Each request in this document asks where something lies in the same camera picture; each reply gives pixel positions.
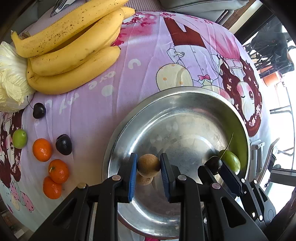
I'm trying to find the orange pot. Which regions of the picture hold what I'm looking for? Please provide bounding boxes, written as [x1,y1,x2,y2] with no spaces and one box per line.
[262,72,282,87]

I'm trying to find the grey piped pillow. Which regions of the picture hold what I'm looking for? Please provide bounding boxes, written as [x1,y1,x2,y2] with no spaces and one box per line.
[159,0,245,12]

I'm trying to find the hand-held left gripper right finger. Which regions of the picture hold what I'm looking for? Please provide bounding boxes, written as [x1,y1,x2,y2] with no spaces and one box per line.
[160,153,269,241]

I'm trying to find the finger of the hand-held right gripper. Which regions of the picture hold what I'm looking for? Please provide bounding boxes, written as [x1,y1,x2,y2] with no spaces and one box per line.
[198,165,219,185]
[219,163,249,197]

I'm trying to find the round steel plate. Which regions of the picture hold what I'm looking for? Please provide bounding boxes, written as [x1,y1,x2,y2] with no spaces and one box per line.
[102,86,251,240]

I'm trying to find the grey metal table frame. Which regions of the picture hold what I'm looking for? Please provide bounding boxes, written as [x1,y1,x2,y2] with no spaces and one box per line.
[250,138,296,186]

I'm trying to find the cartoon printed blanket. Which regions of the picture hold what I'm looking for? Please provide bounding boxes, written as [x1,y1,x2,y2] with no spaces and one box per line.
[0,10,271,232]

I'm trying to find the black white patterned pillow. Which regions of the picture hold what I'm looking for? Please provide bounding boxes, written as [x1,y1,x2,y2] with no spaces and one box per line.
[51,0,77,16]

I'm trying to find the napa cabbage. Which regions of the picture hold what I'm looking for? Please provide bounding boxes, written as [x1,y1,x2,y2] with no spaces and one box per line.
[0,41,36,113]

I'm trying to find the brown longan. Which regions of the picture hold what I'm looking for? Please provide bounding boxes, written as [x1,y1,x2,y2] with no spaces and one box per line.
[137,154,161,178]
[136,173,153,186]

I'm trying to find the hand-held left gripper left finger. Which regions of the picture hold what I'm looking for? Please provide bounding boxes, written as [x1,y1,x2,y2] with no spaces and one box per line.
[30,153,138,241]

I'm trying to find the green jujube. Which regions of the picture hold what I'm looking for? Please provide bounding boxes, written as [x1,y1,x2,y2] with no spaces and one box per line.
[218,149,241,174]
[12,129,28,149]

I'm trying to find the orange tangerine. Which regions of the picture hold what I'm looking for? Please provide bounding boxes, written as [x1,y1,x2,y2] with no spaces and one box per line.
[43,176,63,200]
[32,138,52,162]
[48,159,70,184]

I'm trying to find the dark cherry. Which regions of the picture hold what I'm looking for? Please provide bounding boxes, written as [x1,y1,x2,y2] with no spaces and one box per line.
[204,133,234,175]
[26,95,47,120]
[55,134,73,156]

